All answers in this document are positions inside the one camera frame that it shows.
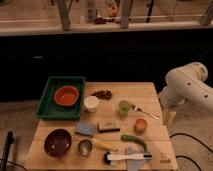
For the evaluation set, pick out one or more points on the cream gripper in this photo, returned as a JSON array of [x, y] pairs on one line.
[[168, 116]]

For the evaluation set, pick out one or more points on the orange apple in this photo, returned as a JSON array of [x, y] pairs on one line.
[[140, 125]]

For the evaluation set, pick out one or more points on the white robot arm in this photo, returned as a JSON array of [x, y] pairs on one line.
[[185, 82]]

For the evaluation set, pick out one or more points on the green cup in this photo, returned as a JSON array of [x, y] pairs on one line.
[[124, 107]]

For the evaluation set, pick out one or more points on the white paper cup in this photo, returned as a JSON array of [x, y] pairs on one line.
[[91, 103]]

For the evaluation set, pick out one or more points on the small metal cup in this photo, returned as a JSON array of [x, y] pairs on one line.
[[85, 147]]

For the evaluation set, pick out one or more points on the green chili pepper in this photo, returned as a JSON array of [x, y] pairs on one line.
[[134, 139]]

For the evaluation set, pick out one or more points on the grey cloth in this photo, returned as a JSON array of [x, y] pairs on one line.
[[134, 165]]

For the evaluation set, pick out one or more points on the blue sponge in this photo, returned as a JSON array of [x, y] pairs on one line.
[[86, 129]]

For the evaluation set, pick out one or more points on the orange bowl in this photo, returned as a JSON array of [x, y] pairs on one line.
[[66, 96]]

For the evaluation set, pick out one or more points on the dark red bowl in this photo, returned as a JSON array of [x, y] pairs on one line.
[[57, 143]]

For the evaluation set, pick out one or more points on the green plastic tray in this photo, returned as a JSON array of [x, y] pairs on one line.
[[49, 110]]

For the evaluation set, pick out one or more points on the black stand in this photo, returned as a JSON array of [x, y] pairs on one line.
[[9, 140]]

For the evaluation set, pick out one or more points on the white handled brush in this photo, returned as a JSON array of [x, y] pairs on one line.
[[108, 157]]

